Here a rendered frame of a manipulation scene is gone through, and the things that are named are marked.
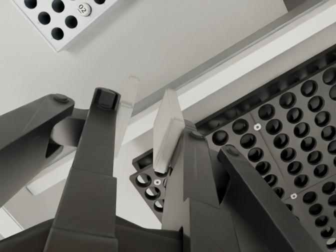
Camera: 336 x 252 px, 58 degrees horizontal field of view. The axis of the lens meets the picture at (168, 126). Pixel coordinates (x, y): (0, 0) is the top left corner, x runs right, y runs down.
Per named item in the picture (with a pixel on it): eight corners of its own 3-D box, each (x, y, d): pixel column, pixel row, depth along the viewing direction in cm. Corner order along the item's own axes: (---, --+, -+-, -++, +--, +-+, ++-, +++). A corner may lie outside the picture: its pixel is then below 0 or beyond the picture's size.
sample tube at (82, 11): (91, 19, 34) (81, 18, 29) (83, 10, 33) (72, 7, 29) (99, 12, 34) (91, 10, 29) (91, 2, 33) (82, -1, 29)
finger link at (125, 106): (116, 160, 15) (101, 156, 15) (127, 116, 22) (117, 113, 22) (133, 107, 14) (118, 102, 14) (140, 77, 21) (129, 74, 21)
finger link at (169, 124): (171, 119, 15) (186, 124, 15) (166, 86, 21) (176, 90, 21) (152, 171, 16) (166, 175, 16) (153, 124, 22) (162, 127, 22)
